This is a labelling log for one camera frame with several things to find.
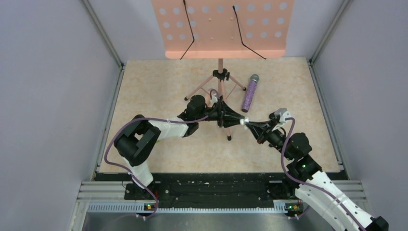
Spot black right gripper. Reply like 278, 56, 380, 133
246, 117, 293, 160

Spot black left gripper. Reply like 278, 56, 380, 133
196, 100, 244, 128

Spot white earbud charging case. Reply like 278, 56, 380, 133
240, 117, 250, 130

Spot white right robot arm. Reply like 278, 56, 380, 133
242, 117, 389, 231

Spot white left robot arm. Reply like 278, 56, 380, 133
113, 95, 249, 199

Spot purple glitter microphone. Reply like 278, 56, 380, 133
241, 74, 259, 113

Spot pink music stand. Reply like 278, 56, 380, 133
151, 0, 295, 141

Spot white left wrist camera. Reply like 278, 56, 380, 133
210, 95, 219, 104

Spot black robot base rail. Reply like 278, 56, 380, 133
124, 173, 310, 219

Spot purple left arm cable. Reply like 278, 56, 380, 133
103, 89, 220, 220

